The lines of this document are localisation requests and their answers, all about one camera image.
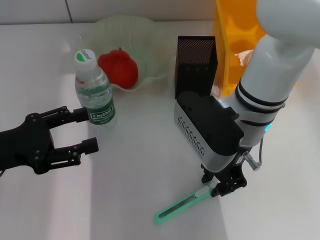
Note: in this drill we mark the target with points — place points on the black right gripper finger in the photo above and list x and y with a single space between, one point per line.
227 187
208 177

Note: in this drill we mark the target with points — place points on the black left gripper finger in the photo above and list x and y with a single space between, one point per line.
90 146
80 115

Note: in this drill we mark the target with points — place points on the clear green-label water bottle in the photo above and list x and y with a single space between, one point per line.
95 97

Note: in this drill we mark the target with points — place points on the green utility knife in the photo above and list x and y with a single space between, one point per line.
175 206

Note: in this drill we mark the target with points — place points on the yellow plastic bin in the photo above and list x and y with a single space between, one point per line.
232 30

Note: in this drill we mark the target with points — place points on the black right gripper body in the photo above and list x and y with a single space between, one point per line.
232 167

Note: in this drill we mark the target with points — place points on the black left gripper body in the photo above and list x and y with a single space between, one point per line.
25 145

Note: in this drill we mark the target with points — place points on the green glass fruit plate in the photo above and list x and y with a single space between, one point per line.
150 45

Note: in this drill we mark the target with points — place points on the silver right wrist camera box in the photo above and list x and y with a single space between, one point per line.
212 120

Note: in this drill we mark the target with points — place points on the white paper ball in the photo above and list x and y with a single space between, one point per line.
246 56

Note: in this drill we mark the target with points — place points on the black mesh pen holder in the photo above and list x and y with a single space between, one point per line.
195 67

